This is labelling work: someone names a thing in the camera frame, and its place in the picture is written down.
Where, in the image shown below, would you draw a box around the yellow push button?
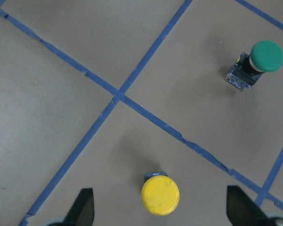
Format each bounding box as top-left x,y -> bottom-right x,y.
141,172 -> 180,216

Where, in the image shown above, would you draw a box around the green push button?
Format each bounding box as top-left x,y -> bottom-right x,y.
225,40 -> 283,91

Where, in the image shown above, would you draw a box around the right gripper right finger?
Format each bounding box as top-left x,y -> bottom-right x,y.
226,186 -> 283,226

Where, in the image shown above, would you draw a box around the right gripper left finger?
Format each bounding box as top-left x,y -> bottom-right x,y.
63,188 -> 95,226

